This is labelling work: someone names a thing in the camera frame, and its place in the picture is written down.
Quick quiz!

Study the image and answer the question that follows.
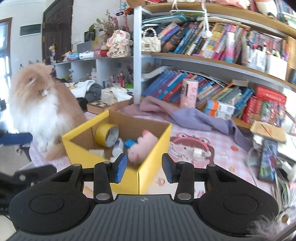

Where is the pink checkered table mat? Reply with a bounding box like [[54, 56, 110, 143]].
[[28, 105, 275, 198]]

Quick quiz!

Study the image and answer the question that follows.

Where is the purple cloth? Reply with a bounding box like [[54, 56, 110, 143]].
[[138, 96, 253, 151]]

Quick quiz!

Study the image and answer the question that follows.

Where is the pink plush toy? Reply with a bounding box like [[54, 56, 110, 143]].
[[127, 130, 159, 165]]

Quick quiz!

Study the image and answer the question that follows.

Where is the yellow cardboard box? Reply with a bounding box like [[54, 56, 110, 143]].
[[62, 110, 171, 194]]

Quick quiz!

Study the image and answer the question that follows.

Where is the white charging cable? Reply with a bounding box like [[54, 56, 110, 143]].
[[246, 146, 258, 188]]

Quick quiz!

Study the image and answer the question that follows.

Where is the black smartphone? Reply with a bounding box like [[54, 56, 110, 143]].
[[258, 139, 278, 182]]

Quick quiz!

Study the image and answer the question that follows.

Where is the blue white spray bottle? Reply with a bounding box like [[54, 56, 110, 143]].
[[112, 138, 124, 158]]

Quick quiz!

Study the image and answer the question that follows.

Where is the fluffy orange white cat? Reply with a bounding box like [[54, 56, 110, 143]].
[[9, 63, 87, 161]]

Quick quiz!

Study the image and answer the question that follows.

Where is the red book box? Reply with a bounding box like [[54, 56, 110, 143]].
[[241, 85, 287, 127]]

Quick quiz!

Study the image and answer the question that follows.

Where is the pink cylindrical holder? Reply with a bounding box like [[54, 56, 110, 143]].
[[180, 78, 198, 108]]

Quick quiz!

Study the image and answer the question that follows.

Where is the orange white carton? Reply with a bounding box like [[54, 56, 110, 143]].
[[204, 99, 235, 120]]

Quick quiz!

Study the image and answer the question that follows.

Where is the yellow tape roll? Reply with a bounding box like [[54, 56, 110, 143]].
[[95, 123, 119, 148]]

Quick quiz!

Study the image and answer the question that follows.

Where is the white quilted handbag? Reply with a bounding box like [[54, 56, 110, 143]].
[[142, 27, 161, 52]]

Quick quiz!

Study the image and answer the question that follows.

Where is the wooden tray box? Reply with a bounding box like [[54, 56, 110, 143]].
[[87, 98, 133, 115]]

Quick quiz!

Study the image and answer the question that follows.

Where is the white bookshelf frame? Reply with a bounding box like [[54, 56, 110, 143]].
[[56, 3, 295, 102]]

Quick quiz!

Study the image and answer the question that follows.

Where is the blue plastic bag roll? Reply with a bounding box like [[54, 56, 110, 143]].
[[124, 139, 137, 149]]

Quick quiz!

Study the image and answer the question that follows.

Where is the white charger plug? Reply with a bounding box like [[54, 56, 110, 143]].
[[193, 148, 205, 159]]

